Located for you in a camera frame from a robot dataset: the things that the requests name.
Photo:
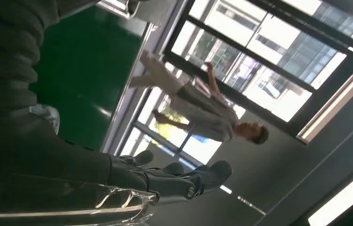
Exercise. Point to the black window frame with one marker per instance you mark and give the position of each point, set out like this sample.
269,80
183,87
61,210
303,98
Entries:
248,51

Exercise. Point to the person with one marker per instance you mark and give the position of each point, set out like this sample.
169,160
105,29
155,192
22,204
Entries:
204,115

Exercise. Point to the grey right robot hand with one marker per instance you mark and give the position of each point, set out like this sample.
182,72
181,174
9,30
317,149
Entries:
48,162

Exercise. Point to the green conveyor belt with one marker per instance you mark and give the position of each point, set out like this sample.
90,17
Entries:
86,62

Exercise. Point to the ceiling light strip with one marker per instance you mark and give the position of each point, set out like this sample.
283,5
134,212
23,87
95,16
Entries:
345,199
335,103

